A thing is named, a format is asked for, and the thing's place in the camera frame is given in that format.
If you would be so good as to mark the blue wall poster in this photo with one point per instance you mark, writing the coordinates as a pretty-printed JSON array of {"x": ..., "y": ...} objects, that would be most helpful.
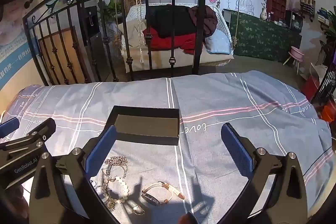
[{"x": 13, "y": 56}]

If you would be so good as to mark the light blue cushion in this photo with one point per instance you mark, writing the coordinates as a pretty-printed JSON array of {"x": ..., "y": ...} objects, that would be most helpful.
[{"x": 218, "y": 43}]

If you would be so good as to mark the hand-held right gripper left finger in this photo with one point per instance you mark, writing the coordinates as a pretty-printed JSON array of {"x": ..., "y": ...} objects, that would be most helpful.
[{"x": 101, "y": 150}]

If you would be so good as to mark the pink stool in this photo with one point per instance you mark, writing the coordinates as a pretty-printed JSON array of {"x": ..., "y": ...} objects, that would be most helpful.
[{"x": 295, "y": 52}]

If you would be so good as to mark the maroon jacket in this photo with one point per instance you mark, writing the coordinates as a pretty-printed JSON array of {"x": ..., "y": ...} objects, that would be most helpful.
[{"x": 207, "y": 22}]

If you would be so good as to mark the white patterned vase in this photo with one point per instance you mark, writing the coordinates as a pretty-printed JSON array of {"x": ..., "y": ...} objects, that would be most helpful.
[{"x": 263, "y": 14}]

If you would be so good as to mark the black jewelry box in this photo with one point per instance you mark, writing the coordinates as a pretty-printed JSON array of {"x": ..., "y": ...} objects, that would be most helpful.
[{"x": 147, "y": 121}]

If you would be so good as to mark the red cloth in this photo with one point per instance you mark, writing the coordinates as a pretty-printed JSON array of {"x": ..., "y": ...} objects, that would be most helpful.
[{"x": 168, "y": 43}]

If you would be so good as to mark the black iron bed frame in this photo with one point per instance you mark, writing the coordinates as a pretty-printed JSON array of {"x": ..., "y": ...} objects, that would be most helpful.
[{"x": 202, "y": 29}]

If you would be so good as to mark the green potted plant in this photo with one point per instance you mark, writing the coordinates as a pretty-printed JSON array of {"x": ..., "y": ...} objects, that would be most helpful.
[{"x": 329, "y": 35}]

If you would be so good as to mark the black cloth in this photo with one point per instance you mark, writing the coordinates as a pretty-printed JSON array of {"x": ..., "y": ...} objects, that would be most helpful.
[{"x": 168, "y": 20}]

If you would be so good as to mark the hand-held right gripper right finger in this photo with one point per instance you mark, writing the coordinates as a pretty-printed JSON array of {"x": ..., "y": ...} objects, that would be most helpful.
[{"x": 237, "y": 150}]

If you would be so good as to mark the blue plaid bedsheet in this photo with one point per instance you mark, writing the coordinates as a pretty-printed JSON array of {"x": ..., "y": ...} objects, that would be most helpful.
[{"x": 210, "y": 98}]

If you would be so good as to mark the black hanging box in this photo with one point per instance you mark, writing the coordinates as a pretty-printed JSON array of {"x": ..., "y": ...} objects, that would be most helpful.
[{"x": 89, "y": 24}]

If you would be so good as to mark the red bucket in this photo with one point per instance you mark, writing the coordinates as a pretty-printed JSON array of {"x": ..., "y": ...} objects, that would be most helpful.
[{"x": 309, "y": 87}]

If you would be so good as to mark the orange pot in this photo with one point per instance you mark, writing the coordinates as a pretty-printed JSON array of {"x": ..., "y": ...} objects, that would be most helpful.
[{"x": 329, "y": 113}]

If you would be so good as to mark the small wall shelf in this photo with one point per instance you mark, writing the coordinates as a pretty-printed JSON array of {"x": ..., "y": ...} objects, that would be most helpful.
[{"x": 307, "y": 7}]

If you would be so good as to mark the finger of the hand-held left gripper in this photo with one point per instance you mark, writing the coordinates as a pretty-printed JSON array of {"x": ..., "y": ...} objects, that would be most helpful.
[
  {"x": 9, "y": 125},
  {"x": 39, "y": 132}
]

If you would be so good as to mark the white wicker hanging swing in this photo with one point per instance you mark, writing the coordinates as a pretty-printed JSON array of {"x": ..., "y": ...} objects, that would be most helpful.
[{"x": 223, "y": 27}]

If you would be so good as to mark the green floral covered counter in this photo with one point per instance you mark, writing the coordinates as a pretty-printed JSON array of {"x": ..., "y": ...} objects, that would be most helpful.
[{"x": 257, "y": 35}]

